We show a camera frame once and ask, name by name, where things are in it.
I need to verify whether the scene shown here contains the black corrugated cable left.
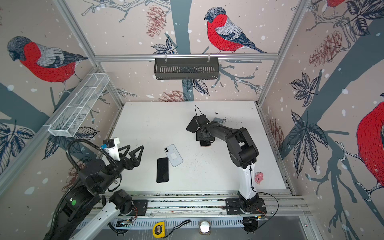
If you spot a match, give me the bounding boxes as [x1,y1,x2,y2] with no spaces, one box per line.
[44,138,118,240]

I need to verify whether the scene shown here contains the black wall basket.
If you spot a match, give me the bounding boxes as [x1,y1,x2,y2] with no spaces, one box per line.
[154,58,219,80]

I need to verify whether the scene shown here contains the salmon pink phone case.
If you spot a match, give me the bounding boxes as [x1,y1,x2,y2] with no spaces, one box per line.
[200,140,211,147]

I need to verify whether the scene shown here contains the black phone face up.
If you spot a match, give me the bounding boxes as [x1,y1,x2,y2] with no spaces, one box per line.
[156,158,169,184]

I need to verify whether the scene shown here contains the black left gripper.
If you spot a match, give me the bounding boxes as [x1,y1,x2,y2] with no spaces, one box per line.
[97,143,144,193]

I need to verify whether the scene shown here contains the white phone face down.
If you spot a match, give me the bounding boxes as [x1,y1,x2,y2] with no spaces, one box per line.
[164,145,183,168]

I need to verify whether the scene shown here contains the small pink toy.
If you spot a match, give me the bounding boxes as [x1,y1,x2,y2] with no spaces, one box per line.
[255,172,264,185]

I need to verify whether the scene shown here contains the black phone case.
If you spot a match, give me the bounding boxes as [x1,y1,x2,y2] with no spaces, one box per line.
[186,116,199,133]

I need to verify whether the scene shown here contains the round silver puck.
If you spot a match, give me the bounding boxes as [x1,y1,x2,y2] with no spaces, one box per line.
[199,220,211,235]

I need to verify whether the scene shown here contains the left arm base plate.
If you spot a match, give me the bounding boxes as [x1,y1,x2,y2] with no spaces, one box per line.
[128,200,148,217]

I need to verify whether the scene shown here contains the white wire mesh basket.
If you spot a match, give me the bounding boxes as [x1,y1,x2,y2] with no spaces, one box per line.
[48,73,110,137]

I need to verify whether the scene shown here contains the light blue phone case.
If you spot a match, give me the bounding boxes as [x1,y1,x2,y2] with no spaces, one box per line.
[214,118,225,125]

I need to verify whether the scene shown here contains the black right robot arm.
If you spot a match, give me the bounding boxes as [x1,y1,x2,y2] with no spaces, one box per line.
[194,119,259,213]

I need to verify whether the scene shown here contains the yellow tape measure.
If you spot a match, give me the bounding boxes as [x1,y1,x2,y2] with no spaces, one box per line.
[153,222,166,239]

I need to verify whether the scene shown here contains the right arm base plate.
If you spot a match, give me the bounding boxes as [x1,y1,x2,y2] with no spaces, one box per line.
[223,198,267,215]

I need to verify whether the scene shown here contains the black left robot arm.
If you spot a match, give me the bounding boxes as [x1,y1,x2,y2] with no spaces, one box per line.
[45,146,144,240]

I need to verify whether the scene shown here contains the small circuit board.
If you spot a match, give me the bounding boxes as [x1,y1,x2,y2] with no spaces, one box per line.
[116,220,132,228]

